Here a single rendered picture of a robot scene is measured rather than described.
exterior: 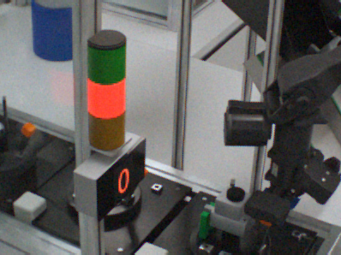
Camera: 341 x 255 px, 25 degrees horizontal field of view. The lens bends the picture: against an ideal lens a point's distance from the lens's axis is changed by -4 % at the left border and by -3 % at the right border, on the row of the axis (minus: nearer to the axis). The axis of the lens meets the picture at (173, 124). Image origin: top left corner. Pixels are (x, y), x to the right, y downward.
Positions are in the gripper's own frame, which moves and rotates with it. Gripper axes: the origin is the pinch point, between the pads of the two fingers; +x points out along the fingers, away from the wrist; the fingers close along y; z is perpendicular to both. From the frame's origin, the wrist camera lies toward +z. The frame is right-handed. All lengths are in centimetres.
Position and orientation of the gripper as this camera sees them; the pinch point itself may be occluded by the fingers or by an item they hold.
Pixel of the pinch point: (282, 207)
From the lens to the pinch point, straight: 123.3
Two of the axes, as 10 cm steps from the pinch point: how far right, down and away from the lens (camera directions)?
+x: -0.3, 8.4, 5.4
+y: 4.9, -4.6, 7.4
